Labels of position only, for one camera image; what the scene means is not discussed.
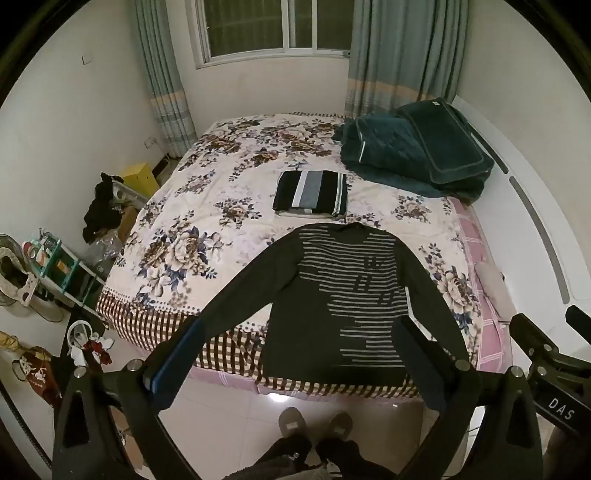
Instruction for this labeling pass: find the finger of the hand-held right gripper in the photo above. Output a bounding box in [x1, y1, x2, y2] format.
[509, 313, 572, 370]
[564, 305, 591, 345]

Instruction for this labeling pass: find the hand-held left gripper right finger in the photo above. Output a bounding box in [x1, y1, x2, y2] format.
[394, 316, 544, 480]

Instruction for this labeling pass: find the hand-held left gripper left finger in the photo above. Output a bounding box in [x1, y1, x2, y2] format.
[52, 316, 207, 480]

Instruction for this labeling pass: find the dark striped sweater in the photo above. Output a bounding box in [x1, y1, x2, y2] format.
[196, 222, 472, 393]

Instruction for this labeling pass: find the pile of black clothes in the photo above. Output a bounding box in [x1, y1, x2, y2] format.
[82, 172, 123, 243]

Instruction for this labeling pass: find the pale small cushion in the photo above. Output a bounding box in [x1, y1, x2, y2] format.
[475, 261, 516, 320]

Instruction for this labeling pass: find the grey slipper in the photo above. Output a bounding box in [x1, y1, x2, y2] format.
[325, 412, 354, 446]
[278, 407, 308, 437]

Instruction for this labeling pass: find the pink checked bed sheet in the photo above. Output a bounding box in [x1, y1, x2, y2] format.
[450, 196, 514, 376]

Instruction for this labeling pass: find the person's right leg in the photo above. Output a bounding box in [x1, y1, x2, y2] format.
[316, 438, 362, 480]

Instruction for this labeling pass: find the clear plastic bag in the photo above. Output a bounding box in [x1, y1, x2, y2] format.
[85, 231, 123, 278]

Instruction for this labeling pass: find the red patterned bag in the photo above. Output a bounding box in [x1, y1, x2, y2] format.
[11, 346, 64, 408]

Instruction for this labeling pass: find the teal storage shelf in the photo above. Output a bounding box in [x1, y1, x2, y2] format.
[23, 228, 105, 315]

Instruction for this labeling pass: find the floral bed blanket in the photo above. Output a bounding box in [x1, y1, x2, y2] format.
[95, 112, 481, 400]

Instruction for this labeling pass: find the white bed headboard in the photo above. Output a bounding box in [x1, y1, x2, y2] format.
[455, 95, 591, 335]

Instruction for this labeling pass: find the standing fan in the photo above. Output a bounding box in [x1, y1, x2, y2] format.
[0, 233, 66, 324]

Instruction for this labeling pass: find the yellow box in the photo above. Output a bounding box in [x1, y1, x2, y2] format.
[121, 163, 160, 200]

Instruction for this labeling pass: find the folded cream garment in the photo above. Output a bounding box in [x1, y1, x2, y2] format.
[276, 209, 334, 219]

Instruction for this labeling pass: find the folded black grey white sweater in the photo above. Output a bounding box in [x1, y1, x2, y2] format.
[272, 170, 348, 219]

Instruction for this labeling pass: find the dark teal pillow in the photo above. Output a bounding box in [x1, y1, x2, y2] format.
[396, 98, 496, 186]

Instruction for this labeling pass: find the dark teal quilt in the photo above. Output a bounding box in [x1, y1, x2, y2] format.
[331, 115, 485, 205]

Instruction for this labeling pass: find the teal striped curtain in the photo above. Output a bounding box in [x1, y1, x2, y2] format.
[345, 0, 470, 119]
[127, 0, 199, 158]

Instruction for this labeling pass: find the white framed window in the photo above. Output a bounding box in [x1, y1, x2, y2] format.
[193, 0, 354, 70]

